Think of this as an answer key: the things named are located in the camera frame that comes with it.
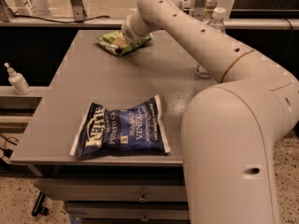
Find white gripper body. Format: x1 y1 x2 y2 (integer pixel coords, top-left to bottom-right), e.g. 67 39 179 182
121 13 153 43

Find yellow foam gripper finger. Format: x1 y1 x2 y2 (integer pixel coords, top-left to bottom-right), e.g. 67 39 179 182
113 35 129 49

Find green jalapeno chip bag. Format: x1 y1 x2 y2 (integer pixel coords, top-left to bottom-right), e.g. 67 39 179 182
97 31 153 57

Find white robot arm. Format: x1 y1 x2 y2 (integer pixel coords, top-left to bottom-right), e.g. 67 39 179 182
121 0 299 224

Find blue Kettle chip bag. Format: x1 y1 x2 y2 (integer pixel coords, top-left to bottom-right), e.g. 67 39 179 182
70 95 170 157

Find clear plastic water bottle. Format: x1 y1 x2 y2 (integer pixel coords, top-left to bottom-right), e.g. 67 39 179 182
195 7 226 78

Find white pump dispenser bottle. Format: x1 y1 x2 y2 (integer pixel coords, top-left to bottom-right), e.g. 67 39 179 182
4 63 31 95

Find grey drawer cabinet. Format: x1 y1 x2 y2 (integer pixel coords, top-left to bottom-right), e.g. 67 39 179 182
27 163 192 224

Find metal frame leg left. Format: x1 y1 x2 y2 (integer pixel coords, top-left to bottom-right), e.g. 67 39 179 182
70 0 87 22

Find metal frame leg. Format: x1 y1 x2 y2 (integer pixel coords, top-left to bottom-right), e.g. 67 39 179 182
189 0 206 21
70 0 87 22

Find metal frame leg right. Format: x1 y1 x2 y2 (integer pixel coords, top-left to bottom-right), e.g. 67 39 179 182
189 0 206 21

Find black cable on shelf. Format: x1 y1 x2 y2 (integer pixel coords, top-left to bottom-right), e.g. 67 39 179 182
8 9 110 24

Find black cable on floor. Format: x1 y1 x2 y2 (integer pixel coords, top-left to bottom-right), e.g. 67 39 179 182
0 132 20 159

